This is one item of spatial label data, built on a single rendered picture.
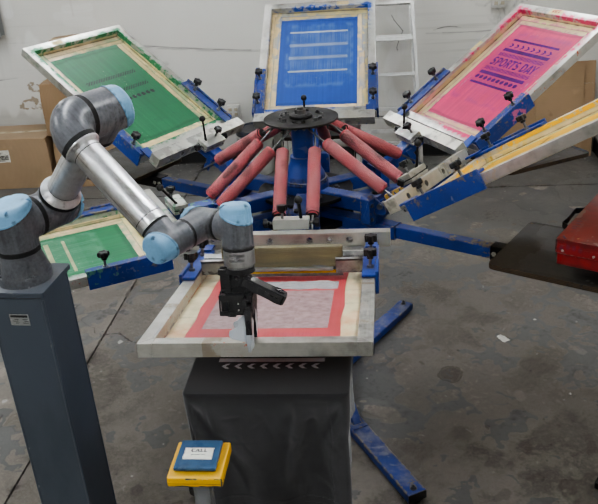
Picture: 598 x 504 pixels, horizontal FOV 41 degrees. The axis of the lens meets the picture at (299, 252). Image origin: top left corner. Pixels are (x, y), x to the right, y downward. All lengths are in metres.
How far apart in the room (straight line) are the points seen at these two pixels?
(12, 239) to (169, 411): 1.69
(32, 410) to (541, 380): 2.32
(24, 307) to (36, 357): 0.16
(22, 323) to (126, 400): 1.60
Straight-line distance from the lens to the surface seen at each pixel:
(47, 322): 2.33
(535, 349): 4.11
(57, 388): 2.46
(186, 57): 6.67
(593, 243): 2.59
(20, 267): 2.31
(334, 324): 2.14
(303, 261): 2.49
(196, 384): 2.21
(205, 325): 2.19
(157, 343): 2.01
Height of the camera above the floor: 2.19
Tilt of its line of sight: 25 degrees down
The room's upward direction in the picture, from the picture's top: 4 degrees counter-clockwise
